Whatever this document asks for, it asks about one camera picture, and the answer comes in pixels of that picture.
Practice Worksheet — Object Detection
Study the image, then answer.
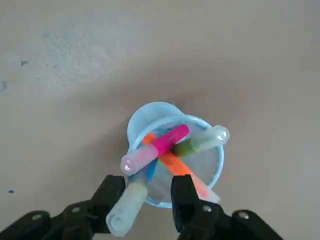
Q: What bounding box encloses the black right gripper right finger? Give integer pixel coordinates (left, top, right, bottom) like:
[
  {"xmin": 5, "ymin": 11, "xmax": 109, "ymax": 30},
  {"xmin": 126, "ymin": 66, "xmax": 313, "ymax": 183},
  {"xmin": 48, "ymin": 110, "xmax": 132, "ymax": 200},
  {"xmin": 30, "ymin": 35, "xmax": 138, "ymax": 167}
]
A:
[{"xmin": 170, "ymin": 173, "xmax": 285, "ymax": 240}]

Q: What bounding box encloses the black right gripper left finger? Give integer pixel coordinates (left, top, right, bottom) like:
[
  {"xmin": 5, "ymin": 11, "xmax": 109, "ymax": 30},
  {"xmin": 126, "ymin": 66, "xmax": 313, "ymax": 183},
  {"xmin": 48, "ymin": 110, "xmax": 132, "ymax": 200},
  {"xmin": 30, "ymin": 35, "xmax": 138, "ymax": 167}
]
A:
[{"xmin": 0, "ymin": 174, "xmax": 126, "ymax": 240}]

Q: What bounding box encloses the blue highlighter pen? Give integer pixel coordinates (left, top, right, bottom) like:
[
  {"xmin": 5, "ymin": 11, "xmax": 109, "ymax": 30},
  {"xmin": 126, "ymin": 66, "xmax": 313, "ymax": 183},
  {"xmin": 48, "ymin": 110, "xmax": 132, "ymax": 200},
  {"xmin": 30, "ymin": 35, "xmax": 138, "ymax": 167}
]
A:
[{"xmin": 106, "ymin": 159, "xmax": 162, "ymax": 238}]

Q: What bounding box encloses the orange highlighter pen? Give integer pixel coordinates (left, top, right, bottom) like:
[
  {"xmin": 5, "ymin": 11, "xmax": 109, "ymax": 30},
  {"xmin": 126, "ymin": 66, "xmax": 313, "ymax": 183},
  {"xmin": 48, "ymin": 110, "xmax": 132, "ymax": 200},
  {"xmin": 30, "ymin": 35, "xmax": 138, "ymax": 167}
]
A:
[{"xmin": 142, "ymin": 132, "xmax": 222, "ymax": 204}]

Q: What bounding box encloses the green highlighter pen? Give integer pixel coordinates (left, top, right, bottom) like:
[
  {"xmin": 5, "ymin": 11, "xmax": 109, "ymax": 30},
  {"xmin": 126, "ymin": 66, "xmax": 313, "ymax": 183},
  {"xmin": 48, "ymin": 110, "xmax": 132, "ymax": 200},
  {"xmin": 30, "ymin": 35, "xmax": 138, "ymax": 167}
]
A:
[{"xmin": 173, "ymin": 124, "xmax": 230, "ymax": 157}]

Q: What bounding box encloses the pink highlighter pen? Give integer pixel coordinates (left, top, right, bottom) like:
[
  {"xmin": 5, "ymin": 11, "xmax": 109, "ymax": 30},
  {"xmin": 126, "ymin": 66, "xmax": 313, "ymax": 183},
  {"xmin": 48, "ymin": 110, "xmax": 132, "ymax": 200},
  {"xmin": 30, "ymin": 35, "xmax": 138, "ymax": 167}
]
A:
[{"xmin": 120, "ymin": 124, "xmax": 190, "ymax": 175}]

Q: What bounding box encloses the clear blue plastic cup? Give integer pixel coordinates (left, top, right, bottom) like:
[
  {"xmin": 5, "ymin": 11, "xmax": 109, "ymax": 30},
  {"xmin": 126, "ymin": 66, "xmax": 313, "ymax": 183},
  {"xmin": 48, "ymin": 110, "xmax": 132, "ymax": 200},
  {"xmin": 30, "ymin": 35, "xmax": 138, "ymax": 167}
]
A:
[{"xmin": 126, "ymin": 101, "xmax": 225, "ymax": 209}]

